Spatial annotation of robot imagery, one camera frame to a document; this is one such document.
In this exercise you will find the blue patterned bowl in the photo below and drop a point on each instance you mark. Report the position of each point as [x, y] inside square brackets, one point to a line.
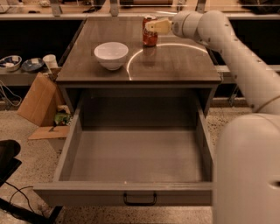
[10, 63]

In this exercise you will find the white paper cup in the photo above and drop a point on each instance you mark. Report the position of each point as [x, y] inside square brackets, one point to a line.
[50, 61]

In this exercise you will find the white ceramic bowl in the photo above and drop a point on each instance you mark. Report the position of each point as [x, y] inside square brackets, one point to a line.
[111, 55]

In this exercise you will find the green snack bag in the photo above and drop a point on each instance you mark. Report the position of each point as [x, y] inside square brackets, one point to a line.
[62, 119]

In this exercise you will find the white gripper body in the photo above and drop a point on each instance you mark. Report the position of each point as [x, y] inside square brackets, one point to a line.
[177, 26]

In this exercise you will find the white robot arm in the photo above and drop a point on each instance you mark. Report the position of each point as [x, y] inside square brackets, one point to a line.
[246, 166]

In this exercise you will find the brown cardboard box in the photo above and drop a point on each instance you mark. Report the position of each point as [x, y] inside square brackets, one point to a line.
[40, 107]

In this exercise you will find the grey low shelf left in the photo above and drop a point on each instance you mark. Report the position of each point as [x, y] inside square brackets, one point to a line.
[20, 78]

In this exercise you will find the grey low shelf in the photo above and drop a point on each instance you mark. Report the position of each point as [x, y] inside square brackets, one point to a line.
[20, 78]
[226, 77]

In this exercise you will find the black chair base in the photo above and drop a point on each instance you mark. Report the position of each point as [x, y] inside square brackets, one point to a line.
[8, 162]

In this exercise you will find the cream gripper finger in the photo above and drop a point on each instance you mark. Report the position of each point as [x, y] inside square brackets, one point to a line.
[161, 26]

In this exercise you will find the black drawer handle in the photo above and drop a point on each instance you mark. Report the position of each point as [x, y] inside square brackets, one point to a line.
[140, 200]

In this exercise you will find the red coke can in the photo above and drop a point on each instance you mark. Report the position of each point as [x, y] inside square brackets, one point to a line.
[150, 39]

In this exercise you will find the grey low shelf right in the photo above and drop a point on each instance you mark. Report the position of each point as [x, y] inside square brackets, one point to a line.
[226, 77]

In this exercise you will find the dark blue plate bowl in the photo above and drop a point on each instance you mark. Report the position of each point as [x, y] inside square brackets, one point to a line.
[32, 65]

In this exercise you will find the open grey top drawer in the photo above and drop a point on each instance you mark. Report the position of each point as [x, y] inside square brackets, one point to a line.
[120, 145]

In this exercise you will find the grey cabinet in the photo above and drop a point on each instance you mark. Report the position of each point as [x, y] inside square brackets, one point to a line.
[173, 61]

